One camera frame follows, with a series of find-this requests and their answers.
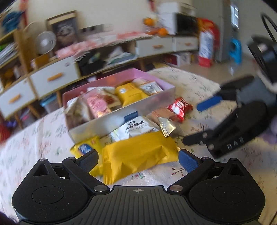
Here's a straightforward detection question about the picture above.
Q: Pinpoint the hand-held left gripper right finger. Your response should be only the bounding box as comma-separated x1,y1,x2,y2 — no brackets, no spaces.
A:
167,149,245,193

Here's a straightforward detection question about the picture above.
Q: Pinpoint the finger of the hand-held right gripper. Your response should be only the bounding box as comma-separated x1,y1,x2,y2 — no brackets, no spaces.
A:
183,129,217,146
196,76,255,111

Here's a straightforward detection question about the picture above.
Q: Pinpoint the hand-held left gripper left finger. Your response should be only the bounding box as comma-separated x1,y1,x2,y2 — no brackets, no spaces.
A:
32,149,110,194

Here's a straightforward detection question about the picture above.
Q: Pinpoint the glossy yellow snack packet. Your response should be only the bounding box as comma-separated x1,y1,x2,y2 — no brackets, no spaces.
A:
70,136,104,177

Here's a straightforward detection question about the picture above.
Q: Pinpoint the small metallic foil packet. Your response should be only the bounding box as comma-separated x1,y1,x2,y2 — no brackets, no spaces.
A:
158,116,185,138

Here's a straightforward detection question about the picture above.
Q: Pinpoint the red snack packet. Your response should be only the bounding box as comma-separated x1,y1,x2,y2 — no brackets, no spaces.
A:
167,97,193,122

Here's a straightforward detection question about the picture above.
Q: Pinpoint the pink cardboard box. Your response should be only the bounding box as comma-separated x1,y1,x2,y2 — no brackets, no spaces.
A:
62,68,176,145

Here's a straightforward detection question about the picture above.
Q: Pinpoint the clear brown cracker packet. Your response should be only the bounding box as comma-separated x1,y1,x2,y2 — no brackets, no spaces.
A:
148,108,173,122

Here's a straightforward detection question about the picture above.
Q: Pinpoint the large gold snack packet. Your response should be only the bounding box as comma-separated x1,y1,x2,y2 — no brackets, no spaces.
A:
102,132,181,185

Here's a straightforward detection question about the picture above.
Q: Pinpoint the pink-edged cracker packet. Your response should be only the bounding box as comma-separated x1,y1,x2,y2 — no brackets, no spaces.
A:
83,88,113,119

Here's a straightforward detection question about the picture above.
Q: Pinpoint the white monkey-print snack packet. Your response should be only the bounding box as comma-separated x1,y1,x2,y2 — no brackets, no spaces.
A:
109,116,161,142

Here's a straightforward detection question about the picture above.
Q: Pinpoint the white brown-print snack packet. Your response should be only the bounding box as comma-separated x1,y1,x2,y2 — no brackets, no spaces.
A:
132,78,163,96

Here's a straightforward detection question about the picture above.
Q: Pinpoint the floral tablecloth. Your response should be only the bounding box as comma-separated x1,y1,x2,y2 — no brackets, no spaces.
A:
0,67,277,217

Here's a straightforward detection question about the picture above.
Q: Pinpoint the white red-print box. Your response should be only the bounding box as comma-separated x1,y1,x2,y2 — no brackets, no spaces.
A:
169,52,196,68

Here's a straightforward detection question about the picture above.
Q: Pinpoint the red white carton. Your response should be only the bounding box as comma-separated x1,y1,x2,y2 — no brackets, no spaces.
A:
198,19,219,68

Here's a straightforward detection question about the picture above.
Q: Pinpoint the white drawer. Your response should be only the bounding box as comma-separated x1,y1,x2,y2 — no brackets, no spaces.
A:
135,37,174,58
29,56,80,99
0,80,37,120
173,36,199,52

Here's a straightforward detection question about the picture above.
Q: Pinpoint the blue-lidded storage box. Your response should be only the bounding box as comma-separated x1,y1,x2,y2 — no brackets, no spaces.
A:
40,95,60,113

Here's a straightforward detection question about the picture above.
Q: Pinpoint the clear storage box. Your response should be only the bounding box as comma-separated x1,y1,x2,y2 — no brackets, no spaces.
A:
20,108,37,122

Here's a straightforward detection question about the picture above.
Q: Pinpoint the yellow square pastry packet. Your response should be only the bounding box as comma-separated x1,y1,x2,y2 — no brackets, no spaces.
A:
114,82,149,107

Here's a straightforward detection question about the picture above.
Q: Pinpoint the white microwave oven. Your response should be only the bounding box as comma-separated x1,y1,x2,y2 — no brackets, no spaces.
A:
175,12,199,35

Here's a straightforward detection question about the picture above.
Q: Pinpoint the wooden low cabinet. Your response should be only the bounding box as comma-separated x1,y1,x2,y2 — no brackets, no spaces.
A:
75,35,200,83

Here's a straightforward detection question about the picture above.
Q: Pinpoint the black storage box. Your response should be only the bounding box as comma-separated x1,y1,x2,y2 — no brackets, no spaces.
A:
78,52,106,75

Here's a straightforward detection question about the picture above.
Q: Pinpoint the pile of papers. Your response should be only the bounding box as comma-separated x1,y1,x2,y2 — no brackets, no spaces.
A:
106,46,139,66

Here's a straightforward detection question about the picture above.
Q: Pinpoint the brown cardboard box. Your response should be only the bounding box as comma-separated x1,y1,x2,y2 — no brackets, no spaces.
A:
32,54,51,68

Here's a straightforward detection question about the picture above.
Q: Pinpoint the pink table runner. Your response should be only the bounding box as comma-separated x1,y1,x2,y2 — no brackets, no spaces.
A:
54,31,157,59

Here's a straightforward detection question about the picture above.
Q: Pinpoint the white desk fan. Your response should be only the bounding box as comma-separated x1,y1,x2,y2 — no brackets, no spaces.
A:
35,31,57,55

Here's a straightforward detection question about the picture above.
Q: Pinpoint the wooden shelf cabinet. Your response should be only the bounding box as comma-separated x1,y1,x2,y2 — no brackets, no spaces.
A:
0,28,81,128

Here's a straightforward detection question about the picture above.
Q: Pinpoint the framed cat picture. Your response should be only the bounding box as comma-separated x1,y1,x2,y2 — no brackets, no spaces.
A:
46,10,81,52

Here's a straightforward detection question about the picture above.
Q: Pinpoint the stack of magazines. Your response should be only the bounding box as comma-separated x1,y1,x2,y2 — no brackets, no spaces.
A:
0,42,19,66

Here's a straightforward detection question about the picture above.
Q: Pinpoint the black cable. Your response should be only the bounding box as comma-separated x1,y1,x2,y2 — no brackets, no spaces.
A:
261,12,277,42

